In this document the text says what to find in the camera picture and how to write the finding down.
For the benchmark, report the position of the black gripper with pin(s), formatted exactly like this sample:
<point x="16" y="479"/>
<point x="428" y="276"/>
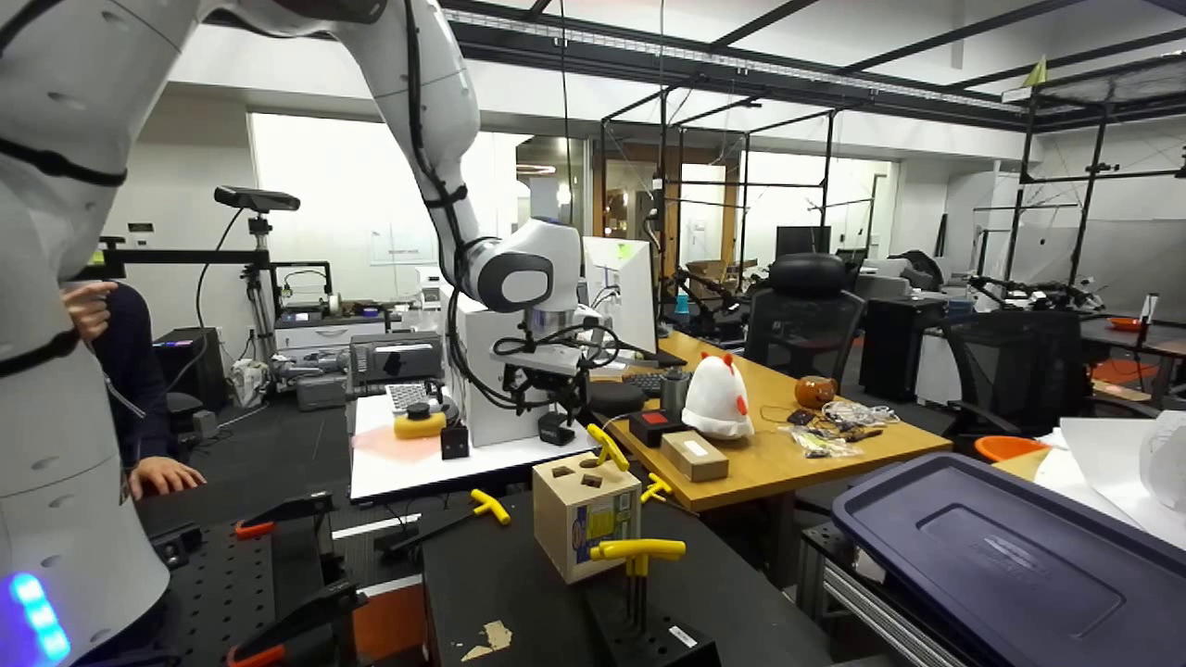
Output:
<point x="562" y="339"/>

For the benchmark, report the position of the wooden shape sorter box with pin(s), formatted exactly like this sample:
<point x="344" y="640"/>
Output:
<point x="568" y="541"/>

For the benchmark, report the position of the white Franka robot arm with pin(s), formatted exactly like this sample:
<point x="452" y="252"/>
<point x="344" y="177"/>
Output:
<point x="61" y="122"/>

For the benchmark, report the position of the person's left hand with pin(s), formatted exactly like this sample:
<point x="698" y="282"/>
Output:
<point x="164" y="477"/>

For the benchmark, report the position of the person's right hand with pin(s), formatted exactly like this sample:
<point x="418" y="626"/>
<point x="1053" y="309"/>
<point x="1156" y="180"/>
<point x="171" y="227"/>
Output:
<point x="90" y="309"/>

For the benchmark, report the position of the black computer mouse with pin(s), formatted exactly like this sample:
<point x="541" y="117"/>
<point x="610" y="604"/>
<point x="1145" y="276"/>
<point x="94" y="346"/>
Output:
<point x="557" y="432"/>

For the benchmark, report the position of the black oval cushion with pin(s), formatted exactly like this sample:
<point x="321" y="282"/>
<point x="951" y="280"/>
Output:
<point x="625" y="394"/>

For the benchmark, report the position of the black box red top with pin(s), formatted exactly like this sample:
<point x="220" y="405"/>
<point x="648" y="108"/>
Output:
<point x="648" y="429"/>

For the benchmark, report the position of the dark cylinder speaker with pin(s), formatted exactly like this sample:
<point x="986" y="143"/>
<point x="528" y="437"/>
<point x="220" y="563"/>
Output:
<point x="670" y="394"/>

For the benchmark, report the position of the white cardboard box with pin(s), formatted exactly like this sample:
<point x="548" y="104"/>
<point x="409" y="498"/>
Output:
<point x="475" y="413"/>

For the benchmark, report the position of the white computer monitor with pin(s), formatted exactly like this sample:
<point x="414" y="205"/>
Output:
<point x="632" y="290"/>

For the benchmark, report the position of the tan rectangular box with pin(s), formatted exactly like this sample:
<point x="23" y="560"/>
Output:
<point x="695" y="455"/>

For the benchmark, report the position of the small black block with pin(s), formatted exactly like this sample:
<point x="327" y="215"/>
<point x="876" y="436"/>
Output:
<point x="452" y="436"/>

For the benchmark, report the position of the white helmet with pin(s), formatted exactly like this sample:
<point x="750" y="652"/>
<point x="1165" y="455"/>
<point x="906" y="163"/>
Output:
<point x="717" y="400"/>

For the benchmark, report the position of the yellow tape roll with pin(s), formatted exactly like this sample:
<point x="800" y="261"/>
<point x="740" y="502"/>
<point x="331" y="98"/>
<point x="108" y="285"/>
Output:
<point x="418" y="429"/>

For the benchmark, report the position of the small black cap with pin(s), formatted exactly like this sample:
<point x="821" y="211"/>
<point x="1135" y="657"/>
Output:
<point x="416" y="408"/>

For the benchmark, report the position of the grey electronics box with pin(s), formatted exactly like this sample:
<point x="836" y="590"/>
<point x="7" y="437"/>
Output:
<point x="395" y="361"/>

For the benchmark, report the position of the wooden desk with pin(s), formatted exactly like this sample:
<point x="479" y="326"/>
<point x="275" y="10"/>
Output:
<point x="764" y="451"/>

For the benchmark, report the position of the white flat board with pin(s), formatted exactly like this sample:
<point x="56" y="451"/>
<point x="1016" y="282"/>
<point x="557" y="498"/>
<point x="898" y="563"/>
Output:
<point x="395" y="469"/>

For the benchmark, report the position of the brown round ball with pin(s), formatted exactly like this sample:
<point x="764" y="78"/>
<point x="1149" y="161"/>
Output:
<point x="815" y="389"/>

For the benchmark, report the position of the black hex key holder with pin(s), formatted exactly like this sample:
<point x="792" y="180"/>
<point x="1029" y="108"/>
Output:
<point x="654" y="634"/>

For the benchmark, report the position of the beige tape scrap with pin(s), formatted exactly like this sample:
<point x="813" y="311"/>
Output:
<point x="490" y="640"/>

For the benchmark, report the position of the small grey box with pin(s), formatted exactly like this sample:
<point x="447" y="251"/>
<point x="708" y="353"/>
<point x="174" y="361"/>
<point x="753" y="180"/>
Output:
<point x="321" y="389"/>

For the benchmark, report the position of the plastic bag with red bits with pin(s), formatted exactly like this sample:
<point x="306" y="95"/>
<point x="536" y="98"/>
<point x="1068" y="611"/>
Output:
<point x="846" y="429"/>

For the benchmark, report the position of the orange block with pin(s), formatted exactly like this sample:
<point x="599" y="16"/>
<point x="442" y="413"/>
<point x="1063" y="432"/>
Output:
<point x="391" y="624"/>

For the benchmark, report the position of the small black framed screen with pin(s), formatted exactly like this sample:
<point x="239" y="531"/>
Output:
<point x="301" y="290"/>

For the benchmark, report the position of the black clamp orange tip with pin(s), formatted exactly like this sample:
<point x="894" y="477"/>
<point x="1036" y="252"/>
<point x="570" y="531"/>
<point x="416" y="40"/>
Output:
<point x="301" y="616"/>
<point x="284" y="514"/>

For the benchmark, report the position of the metal shelf cart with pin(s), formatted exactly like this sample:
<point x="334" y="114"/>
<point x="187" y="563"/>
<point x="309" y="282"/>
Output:
<point x="864" y="604"/>

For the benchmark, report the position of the black horizontal bar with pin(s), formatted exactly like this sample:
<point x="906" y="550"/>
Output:
<point x="187" y="256"/>

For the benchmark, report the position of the orange bowl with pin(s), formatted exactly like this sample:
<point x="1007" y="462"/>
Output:
<point x="1007" y="445"/>

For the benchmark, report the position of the black mesh office chair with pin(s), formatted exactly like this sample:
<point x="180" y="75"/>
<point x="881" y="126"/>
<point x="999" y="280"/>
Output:
<point x="1019" y="366"/>

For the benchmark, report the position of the person in dark jacket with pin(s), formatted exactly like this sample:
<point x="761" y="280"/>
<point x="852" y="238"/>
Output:
<point x="133" y="373"/>

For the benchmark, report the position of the dark blue bin lid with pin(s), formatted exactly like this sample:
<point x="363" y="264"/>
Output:
<point x="1023" y="567"/>

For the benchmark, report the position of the white paper sheets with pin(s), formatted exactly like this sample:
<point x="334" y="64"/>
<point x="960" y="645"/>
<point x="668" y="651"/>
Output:
<point x="1116" y="477"/>

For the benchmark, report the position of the black metal frame rig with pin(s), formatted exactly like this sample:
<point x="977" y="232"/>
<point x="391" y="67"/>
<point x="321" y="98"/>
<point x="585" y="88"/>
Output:
<point x="659" y="161"/>

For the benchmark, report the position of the black camera on stand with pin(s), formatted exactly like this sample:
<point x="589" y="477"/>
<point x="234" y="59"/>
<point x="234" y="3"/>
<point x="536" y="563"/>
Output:
<point x="257" y="198"/>

